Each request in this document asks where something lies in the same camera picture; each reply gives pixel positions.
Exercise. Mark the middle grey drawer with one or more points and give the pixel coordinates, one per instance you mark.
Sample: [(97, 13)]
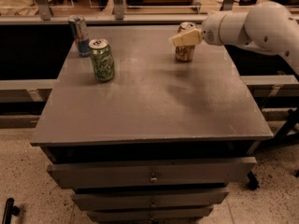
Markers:
[(150, 199)]

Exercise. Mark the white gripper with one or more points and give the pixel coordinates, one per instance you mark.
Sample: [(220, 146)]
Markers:
[(212, 31)]

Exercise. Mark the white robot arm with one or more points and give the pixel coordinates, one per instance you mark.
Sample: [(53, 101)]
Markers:
[(268, 28)]

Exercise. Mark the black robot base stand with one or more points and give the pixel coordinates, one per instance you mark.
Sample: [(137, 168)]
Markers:
[(281, 136)]

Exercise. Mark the blue silver energy drink can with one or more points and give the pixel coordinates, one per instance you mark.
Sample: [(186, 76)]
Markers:
[(80, 34)]

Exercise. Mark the grey drawer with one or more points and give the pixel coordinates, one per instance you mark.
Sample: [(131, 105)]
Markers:
[(154, 214), (114, 174), (150, 199)]

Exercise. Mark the orange soda can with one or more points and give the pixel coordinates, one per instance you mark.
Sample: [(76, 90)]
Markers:
[(185, 53)]

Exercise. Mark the bottom grey drawer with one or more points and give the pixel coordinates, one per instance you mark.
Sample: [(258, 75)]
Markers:
[(154, 214)]

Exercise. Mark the green soda can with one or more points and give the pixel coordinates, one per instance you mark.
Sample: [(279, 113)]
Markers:
[(102, 59)]

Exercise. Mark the grey drawer cabinet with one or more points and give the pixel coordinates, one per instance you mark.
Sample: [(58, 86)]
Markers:
[(154, 108)]

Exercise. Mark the top grey drawer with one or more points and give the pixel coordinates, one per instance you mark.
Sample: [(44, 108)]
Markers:
[(114, 174)]

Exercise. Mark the black handle object on floor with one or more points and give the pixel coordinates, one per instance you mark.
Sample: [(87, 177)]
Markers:
[(10, 210)]

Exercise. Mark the grey metal railing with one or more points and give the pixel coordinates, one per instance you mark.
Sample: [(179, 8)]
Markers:
[(108, 11)]

